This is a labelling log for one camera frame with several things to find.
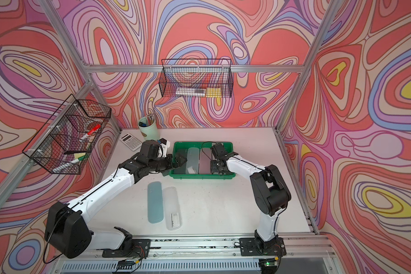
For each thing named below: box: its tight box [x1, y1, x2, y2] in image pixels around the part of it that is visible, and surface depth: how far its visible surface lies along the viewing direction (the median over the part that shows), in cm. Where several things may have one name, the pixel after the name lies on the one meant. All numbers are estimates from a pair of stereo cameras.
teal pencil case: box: [147, 181, 164, 224], surface depth 89 cm
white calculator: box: [119, 132, 143, 152], surface depth 113 cm
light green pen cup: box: [138, 115, 160, 141], surface depth 107 cm
